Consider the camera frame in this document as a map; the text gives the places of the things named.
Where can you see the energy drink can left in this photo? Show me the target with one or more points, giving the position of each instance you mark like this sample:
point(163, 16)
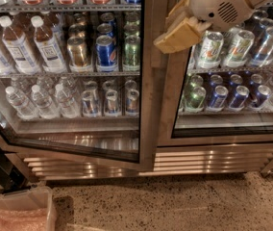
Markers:
point(90, 106)

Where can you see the blue pepsi can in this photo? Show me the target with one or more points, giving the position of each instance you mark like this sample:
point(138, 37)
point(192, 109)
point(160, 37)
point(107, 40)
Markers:
point(106, 53)

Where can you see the energy drink can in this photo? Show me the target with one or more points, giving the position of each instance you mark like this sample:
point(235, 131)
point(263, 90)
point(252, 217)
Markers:
point(112, 106)
point(90, 106)
point(132, 98)

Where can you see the energy drink can right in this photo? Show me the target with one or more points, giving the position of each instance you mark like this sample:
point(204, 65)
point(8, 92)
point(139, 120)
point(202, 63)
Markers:
point(132, 98)

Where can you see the brown tea bottle middle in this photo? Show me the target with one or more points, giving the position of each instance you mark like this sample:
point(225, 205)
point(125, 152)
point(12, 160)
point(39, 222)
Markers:
point(19, 47)

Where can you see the glass fridge door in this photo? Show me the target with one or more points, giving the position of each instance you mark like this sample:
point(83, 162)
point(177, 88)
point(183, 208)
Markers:
point(122, 142)
point(253, 124)

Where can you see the water bottle right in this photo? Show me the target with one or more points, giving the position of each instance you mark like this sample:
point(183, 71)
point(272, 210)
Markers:
point(67, 102)

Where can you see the gold soda can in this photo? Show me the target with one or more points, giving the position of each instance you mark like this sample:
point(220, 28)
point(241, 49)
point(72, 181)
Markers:
point(79, 54)

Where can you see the water bottle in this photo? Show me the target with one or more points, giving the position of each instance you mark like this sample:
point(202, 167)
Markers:
point(24, 106)
point(67, 102)
point(44, 102)

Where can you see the energy drink can middle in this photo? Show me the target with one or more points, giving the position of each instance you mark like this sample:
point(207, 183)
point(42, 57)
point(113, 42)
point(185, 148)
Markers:
point(112, 106)

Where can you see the white green soda can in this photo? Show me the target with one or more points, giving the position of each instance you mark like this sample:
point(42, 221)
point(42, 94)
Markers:
point(208, 56)

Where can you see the water bottle middle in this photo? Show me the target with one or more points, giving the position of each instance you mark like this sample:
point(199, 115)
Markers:
point(44, 102)

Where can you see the pink bubble wrap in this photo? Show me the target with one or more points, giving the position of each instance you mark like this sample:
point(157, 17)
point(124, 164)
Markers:
point(34, 220)

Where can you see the water bottle left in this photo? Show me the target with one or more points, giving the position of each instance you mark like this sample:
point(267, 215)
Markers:
point(24, 106)

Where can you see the brown tea bottle right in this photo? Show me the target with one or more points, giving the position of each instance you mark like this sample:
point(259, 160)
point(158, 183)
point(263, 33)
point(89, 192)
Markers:
point(48, 46)

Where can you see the blue can lower right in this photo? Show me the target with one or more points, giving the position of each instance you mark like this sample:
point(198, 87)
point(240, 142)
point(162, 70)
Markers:
point(238, 97)

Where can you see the clear plastic storage bin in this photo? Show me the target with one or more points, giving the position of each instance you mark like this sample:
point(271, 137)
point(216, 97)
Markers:
point(35, 198)

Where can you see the blue can lower left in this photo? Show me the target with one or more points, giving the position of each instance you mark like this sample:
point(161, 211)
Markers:
point(218, 98)

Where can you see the green can lower shelf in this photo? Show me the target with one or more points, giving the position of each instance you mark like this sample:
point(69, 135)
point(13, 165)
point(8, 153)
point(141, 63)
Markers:
point(195, 100)

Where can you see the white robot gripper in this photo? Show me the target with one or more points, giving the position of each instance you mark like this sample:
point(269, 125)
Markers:
point(218, 4)

